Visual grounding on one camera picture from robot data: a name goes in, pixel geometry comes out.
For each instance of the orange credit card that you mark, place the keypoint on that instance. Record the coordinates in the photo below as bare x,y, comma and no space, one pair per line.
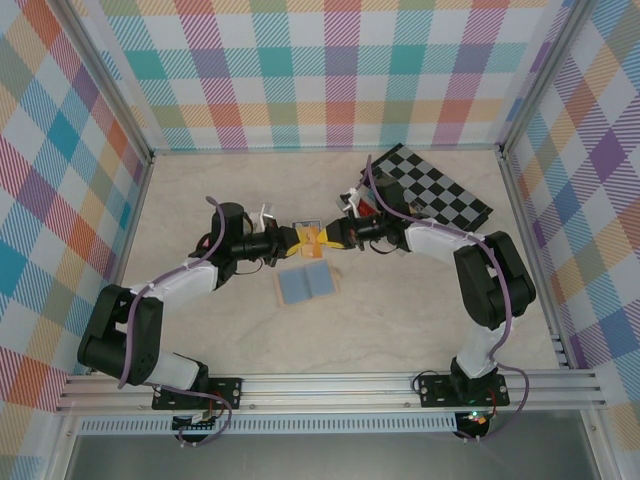
314,245

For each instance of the beige leather card holder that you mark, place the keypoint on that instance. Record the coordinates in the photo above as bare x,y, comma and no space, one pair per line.
305,282

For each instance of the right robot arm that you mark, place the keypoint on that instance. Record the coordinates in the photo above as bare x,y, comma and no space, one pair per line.
492,285

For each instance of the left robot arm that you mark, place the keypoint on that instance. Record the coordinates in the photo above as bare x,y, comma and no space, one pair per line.
120,335

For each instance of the red gold-print credit card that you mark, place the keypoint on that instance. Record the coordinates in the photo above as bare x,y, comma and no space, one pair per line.
365,207

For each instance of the black grey checkerboard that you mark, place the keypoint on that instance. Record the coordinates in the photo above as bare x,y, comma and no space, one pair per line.
440,185

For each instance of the small circuit board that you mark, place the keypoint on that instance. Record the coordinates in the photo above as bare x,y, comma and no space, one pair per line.
476,419
197,424

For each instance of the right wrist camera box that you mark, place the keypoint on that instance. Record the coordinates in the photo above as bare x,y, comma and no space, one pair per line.
350,199

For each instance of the aluminium frame cross rail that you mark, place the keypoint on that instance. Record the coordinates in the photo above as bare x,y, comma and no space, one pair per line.
300,149

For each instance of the aluminium frame side rail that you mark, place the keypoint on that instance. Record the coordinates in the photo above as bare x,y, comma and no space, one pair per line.
540,280
125,240

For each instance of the aluminium mounting rail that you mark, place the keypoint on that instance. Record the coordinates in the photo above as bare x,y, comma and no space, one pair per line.
325,392

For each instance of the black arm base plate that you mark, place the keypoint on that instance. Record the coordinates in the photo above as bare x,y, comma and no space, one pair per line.
225,392
435,392

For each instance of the aluminium frame post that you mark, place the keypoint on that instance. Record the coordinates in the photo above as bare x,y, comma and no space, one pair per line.
107,82
542,82

